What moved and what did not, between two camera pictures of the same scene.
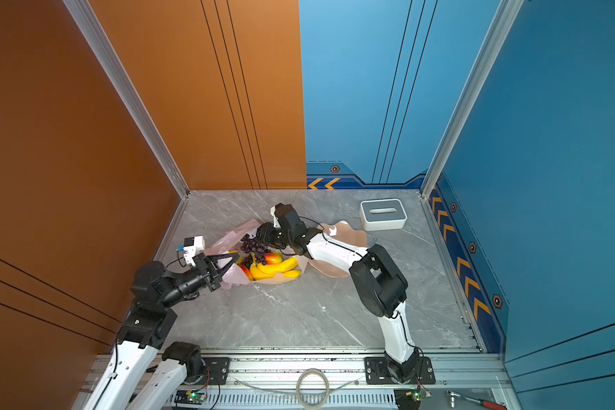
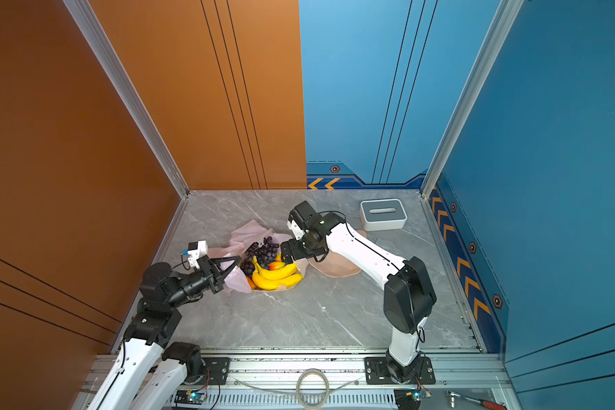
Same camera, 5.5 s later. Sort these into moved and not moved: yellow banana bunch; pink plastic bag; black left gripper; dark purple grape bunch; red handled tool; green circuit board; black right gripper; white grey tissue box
Moved: dark purple grape bunch; black right gripper; pink plastic bag; yellow banana bunch
Not moved: green circuit board; red handled tool; black left gripper; white grey tissue box
